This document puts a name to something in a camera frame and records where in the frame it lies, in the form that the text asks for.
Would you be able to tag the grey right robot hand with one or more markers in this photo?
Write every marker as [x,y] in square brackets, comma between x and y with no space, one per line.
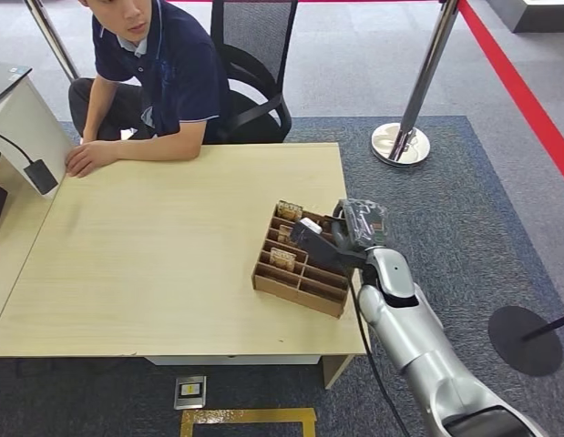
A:
[324,250]

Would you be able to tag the glossy picture card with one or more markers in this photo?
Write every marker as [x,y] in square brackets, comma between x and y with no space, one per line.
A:
[311,225]

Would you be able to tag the person's right forearm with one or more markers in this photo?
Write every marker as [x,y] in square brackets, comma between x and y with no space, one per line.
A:
[95,108]

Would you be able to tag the person's left forearm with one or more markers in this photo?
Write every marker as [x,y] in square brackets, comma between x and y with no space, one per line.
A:
[158,146]

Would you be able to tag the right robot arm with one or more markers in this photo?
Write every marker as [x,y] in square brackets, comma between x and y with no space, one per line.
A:
[409,338]

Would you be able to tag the brown wooden card organizer box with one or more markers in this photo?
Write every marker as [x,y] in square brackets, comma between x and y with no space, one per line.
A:
[300,283]

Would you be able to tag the gold patterned card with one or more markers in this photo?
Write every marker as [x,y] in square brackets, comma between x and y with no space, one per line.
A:
[290,210]
[282,259]
[285,234]

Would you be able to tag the person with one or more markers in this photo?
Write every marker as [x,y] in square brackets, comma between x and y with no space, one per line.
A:
[181,66]

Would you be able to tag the person's left hand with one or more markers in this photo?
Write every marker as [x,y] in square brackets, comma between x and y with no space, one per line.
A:
[88,158]

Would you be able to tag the dark blue floor rug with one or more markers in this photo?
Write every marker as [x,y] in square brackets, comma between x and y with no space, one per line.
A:
[468,241]

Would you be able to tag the metal floor socket box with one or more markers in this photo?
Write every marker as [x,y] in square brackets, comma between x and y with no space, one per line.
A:
[190,392]

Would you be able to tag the black mesh office chair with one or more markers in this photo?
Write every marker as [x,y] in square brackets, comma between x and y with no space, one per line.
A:
[254,36]

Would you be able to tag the black round stand base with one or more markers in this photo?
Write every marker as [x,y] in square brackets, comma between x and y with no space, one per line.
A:
[518,344]

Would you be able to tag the red barrier belt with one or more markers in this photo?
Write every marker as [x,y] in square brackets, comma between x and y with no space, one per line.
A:
[518,90]

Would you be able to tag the black stand pole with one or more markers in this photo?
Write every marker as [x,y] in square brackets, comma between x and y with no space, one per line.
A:
[552,326]

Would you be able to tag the grey low platform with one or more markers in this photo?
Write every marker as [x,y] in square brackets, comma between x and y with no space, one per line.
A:
[536,15]

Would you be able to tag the black power adapter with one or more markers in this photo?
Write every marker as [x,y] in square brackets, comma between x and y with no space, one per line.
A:
[41,176]

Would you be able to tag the white slanted stand panel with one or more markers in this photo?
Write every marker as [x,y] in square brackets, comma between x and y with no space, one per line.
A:
[30,127]

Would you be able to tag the grey laptop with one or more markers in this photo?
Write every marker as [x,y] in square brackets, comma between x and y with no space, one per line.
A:
[6,78]

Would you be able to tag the plastic wrapped wrist camera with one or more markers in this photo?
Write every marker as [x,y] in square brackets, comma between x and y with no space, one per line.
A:
[365,223]

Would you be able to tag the chrome stanchion post with base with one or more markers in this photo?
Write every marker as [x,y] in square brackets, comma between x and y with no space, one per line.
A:
[423,78]

